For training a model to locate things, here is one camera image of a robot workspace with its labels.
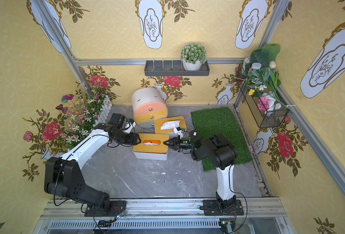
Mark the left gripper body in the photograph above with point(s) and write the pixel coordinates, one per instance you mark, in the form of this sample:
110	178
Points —
130	138

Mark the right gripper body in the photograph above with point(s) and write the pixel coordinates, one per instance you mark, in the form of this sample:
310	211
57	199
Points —
179	144

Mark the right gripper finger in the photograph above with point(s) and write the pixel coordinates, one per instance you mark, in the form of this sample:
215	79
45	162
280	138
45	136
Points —
172	141
172	146

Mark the wooden slotted lid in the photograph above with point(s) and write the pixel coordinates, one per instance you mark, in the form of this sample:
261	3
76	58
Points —
159	149
158	123

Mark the white plastic box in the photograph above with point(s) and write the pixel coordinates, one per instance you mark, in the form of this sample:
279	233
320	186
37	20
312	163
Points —
175	121
151	156

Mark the orange tissue pack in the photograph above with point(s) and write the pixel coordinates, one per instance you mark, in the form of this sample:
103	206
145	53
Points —
152	142
170	125

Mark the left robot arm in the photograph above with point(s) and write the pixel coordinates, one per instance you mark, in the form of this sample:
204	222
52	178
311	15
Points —
63	176

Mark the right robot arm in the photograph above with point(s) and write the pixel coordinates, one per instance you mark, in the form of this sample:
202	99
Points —
222	155

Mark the green artificial grass mat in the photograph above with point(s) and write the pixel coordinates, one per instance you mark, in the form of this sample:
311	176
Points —
212	121

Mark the white fence flower planter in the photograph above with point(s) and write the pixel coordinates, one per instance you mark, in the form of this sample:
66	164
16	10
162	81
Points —
79	114

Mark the round pastel drawer cabinet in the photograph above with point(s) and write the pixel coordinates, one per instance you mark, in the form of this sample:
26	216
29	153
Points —
148	106

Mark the potted green succulent plant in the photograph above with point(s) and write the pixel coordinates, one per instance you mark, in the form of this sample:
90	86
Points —
193	56

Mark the artificial flower bouquet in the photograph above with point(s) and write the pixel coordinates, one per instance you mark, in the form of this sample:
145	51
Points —
262	78

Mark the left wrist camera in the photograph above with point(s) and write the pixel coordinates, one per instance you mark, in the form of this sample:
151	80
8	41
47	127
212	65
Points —
130	125

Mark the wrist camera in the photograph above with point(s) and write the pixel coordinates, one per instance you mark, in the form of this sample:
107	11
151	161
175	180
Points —
130	125
179	132

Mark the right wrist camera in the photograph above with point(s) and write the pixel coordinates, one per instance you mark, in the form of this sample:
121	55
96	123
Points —
179	132

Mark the grey wall shelf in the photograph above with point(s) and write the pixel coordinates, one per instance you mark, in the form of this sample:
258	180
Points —
155	68

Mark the black wire wall basket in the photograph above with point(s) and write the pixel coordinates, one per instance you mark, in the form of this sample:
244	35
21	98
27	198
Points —
268	120

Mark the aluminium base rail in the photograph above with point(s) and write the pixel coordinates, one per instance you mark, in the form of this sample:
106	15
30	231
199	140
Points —
190	213

